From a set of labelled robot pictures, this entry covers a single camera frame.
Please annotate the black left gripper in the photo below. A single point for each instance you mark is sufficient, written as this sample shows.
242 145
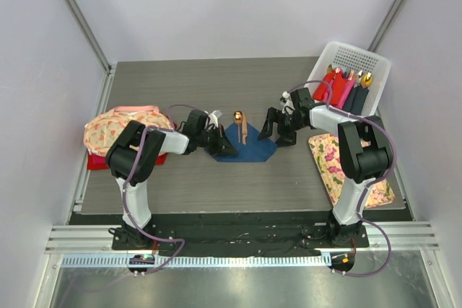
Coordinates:
222 146

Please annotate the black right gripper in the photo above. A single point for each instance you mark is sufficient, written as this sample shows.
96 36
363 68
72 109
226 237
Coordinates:
286 139

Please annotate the blue paper napkin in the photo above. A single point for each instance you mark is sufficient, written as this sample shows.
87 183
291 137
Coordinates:
254 151

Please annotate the rose gold spoon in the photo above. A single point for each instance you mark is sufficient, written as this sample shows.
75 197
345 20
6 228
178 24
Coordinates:
238 120

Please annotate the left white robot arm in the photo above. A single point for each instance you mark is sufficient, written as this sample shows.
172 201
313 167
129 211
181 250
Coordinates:
133 155

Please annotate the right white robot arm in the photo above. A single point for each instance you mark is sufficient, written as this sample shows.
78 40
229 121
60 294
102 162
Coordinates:
365 154

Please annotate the red rolled napkin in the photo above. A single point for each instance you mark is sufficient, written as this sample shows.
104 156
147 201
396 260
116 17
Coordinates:
322 92

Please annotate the pink rolled napkin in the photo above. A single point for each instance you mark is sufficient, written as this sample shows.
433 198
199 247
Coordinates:
348 89

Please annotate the dark blue rolled napkin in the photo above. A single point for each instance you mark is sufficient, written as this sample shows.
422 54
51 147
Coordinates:
359 100

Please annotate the red napkin stack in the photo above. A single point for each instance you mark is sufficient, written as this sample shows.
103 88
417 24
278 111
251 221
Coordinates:
95 162

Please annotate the floral tray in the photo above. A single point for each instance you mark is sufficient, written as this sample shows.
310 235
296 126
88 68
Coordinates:
325 151

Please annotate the white plastic basket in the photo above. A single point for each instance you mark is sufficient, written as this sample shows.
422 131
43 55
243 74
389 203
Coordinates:
349 57

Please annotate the gold spoon in basket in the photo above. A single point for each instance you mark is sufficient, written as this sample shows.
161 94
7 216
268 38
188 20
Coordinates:
366 80

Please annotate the floral mesh laundry bag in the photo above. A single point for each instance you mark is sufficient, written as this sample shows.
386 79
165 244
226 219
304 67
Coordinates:
149 115

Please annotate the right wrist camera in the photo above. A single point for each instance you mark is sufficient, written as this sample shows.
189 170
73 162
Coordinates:
286 102

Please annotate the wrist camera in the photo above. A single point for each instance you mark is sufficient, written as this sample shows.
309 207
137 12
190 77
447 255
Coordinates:
286 102
214 117

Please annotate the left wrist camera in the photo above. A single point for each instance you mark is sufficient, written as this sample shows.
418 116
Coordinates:
214 117

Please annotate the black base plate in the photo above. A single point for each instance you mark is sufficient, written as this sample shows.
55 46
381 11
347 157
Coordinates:
235 235

